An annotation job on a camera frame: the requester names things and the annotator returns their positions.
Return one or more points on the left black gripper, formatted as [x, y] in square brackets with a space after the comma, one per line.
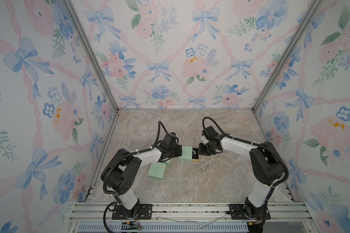
[179, 151]

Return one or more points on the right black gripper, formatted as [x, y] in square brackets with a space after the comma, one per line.
[202, 152]

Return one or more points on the small green jewelry box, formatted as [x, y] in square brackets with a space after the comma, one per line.
[157, 170]

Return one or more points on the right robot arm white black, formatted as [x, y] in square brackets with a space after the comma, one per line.
[268, 168]

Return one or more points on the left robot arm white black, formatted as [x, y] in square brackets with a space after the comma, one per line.
[120, 173]

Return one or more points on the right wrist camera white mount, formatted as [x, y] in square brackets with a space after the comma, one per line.
[204, 139]

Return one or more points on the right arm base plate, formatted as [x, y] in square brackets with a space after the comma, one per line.
[247, 212]

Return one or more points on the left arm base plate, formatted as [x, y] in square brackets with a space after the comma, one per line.
[139, 211]

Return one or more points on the aluminium frame post left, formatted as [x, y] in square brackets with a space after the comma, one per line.
[75, 21]

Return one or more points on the aluminium frame post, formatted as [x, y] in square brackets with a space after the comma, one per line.
[75, 21]
[291, 46]

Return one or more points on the aluminium frame post right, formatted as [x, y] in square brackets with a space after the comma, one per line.
[291, 46]

